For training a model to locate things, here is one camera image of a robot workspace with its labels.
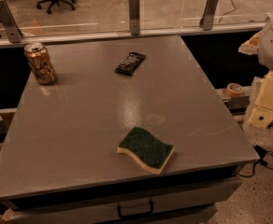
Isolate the orange soda can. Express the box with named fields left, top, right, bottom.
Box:
left=24, top=42, right=57, bottom=85

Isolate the black floor cable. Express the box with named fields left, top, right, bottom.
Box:
left=237, top=145, right=273, bottom=178

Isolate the metal glass bracket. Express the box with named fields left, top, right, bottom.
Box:
left=129, top=0, right=140, bottom=35
left=199, top=0, right=219, bottom=31
left=0, top=0, right=22, bottom=43

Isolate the grey table drawer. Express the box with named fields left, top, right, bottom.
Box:
left=3, top=176, right=241, bottom=224

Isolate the roll of tan tape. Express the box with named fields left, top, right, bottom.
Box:
left=225, top=83, right=244, bottom=97

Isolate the black snack bar wrapper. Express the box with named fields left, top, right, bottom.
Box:
left=115, top=52, right=146, bottom=76

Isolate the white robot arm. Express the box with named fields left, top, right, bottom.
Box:
left=238, top=14, right=273, bottom=129

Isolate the left metal glass bracket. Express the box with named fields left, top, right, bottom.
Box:
left=0, top=0, right=22, bottom=43

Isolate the right metal glass bracket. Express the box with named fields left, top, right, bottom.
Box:
left=199, top=0, right=219, bottom=31

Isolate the middle metal glass bracket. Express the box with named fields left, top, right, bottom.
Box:
left=129, top=0, right=140, bottom=35

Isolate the green and yellow sponge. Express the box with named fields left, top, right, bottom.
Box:
left=117, top=127, right=175, bottom=175

